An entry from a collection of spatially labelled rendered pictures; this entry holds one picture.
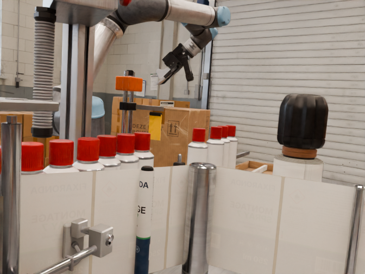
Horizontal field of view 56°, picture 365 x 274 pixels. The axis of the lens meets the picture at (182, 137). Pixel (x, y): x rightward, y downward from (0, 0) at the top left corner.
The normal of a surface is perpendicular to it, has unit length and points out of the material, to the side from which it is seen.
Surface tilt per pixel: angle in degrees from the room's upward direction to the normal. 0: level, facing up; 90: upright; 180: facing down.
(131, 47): 90
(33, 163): 90
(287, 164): 92
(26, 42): 90
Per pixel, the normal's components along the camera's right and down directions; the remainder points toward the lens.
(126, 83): -0.47, 0.06
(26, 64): 0.80, 0.12
